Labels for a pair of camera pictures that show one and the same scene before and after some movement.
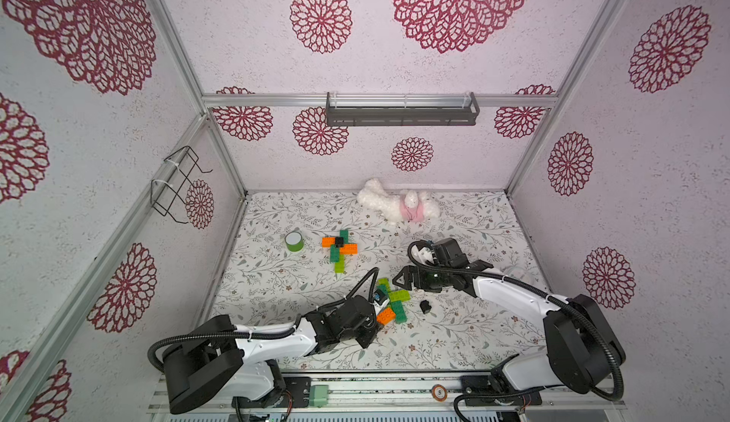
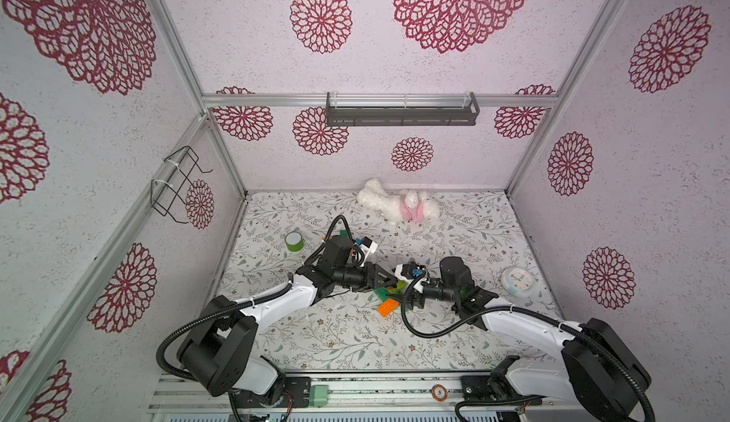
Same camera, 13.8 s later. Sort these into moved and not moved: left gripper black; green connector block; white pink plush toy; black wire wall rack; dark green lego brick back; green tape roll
Moved: left gripper black; dark green lego brick back
Not moved: black wire wall rack; white pink plush toy; green tape roll; green connector block
